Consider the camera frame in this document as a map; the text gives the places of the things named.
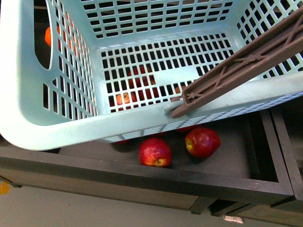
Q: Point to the light blue plastic basket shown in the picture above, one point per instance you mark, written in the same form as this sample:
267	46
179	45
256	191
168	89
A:
73	71

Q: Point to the brown basket handle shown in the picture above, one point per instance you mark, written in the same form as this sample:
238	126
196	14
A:
273	47

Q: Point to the red apple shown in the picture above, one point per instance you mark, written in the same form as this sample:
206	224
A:
155	152
187	129
202	142

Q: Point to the black apple display tray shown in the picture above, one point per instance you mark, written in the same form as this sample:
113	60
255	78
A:
247	169

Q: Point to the black neighbouring display tray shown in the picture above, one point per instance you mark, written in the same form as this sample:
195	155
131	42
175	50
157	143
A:
287	119

